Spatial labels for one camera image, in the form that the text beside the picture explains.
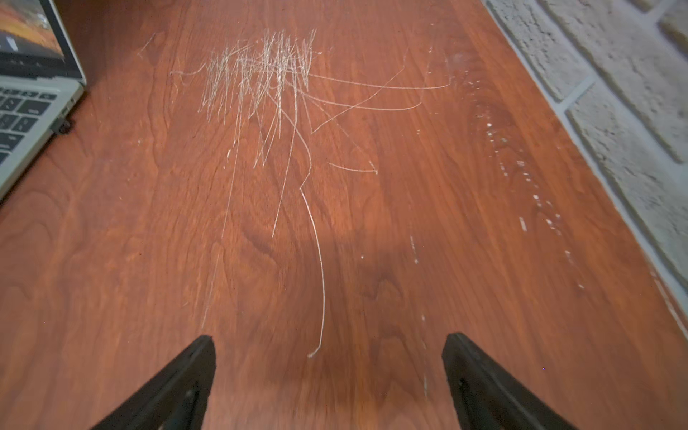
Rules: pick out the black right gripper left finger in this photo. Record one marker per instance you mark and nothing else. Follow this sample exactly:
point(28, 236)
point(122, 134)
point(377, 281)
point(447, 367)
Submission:
point(175, 398)

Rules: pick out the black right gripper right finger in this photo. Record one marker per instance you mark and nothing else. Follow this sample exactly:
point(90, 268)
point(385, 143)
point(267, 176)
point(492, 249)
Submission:
point(486, 396)

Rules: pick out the silver laptop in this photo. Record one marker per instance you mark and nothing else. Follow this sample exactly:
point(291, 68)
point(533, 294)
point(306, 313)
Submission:
point(41, 80)

